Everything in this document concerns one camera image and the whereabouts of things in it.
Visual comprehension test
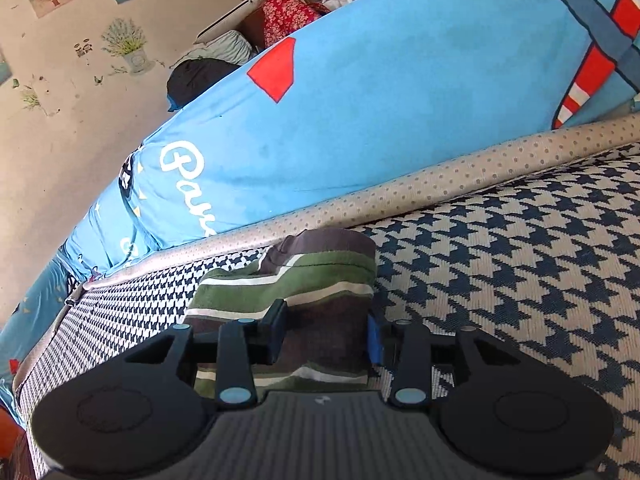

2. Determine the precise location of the lavender pot wall sticker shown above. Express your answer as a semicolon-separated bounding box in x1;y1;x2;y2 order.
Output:
100;17;152;77

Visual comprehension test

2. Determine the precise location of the houndstooth sofa mat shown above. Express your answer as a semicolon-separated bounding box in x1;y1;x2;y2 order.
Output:
12;112;640;480

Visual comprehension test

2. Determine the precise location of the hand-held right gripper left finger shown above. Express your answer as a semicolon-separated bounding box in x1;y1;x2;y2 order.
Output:
122;299;287;408

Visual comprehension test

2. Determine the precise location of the table with white cloth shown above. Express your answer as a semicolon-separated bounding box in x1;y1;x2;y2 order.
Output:
320;0;372;12

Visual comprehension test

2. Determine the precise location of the blue printed sofa cover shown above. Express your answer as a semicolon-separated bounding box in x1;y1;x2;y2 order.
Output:
0;0;640;416

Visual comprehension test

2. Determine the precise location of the light green folded quilt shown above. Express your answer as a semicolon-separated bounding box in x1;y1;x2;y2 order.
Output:
187;30;256;67

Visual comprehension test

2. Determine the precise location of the green grey striped t-shirt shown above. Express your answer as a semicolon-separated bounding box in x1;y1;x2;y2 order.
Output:
185;228;378;396

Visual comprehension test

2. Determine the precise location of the dark wooden cabinet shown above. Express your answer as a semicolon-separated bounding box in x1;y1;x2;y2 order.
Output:
240;7;267;52

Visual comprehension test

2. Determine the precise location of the red floral cloth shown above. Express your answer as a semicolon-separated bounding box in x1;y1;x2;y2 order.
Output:
262;0;331;49

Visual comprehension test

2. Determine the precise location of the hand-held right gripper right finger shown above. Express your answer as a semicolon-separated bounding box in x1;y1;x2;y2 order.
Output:
367;311;523;408

